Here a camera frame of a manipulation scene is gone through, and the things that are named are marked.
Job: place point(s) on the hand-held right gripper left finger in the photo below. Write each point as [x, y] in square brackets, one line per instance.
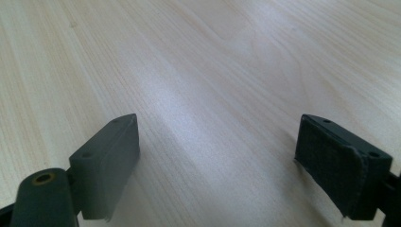
[105, 164]

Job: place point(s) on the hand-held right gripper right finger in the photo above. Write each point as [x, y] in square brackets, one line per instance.
[337, 167]

